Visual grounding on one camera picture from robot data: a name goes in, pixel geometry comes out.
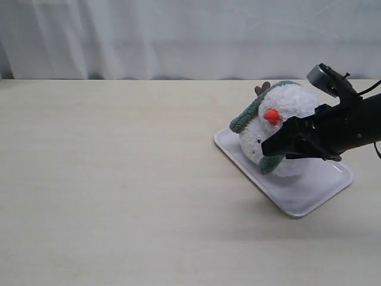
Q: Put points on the white rectangular plastic tray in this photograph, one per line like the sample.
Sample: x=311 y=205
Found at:
x=295 y=196

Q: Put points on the white background curtain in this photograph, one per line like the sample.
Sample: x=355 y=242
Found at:
x=188 y=39

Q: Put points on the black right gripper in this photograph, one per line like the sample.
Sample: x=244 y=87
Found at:
x=329 y=132

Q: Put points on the green knitted scarf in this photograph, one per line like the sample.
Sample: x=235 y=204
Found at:
x=249 y=126

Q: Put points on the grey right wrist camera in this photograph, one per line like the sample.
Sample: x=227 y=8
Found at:
x=326 y=79

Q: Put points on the white plush snowman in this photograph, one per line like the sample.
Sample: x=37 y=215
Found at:
x=294 y=100

